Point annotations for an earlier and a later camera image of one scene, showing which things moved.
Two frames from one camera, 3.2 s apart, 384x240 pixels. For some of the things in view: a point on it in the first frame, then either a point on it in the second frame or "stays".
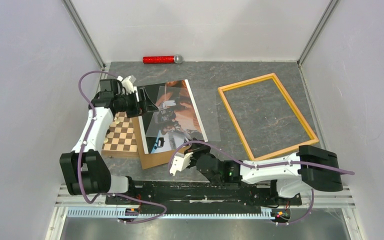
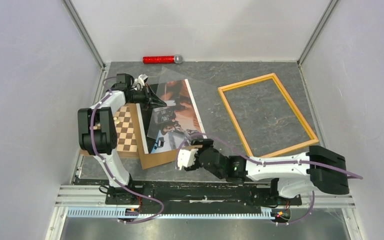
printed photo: x=177 y=119 stays
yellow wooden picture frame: x=222 y=90 stays
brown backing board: x=154 y=159 stays
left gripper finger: x=145 y=98 to x=155 y=101
